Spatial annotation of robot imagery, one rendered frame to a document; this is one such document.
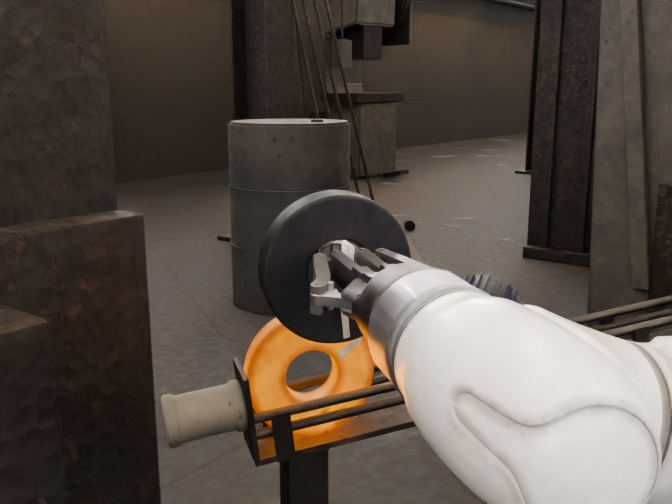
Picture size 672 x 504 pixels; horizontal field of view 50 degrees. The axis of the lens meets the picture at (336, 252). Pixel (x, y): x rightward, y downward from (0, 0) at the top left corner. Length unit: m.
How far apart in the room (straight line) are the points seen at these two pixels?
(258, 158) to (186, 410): 2.47
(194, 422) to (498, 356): 0.51
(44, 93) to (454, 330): 0.68
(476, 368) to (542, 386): 0.04
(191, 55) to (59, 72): 8.11
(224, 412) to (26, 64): 0.47
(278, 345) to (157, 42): 8.02
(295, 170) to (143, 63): 5.57
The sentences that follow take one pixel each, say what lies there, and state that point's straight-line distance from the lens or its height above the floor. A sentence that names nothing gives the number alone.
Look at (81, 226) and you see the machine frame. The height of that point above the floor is 0.87.
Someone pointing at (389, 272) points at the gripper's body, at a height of 0.90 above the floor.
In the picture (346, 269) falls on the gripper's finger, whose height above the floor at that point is 0.88.
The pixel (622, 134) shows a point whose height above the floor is 0.86.
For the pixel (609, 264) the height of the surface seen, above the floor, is 0.35.
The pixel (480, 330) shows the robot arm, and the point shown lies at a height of 0.90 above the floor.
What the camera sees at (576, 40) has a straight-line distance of 4.50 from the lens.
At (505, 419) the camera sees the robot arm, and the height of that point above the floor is 0.88.
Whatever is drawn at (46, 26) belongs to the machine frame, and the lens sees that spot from 0.98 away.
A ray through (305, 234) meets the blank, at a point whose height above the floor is 0.90.
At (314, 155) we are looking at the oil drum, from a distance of 3.22.
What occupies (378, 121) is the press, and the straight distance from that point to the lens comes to 8.51.
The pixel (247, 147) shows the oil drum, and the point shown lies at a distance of 3.26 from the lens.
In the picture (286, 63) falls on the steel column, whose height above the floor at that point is 1.19.
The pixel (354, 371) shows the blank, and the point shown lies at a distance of 0.87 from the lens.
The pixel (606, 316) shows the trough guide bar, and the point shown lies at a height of 0.72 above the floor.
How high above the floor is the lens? 1.04
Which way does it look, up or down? 13 degrees down
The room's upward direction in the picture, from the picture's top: straight up
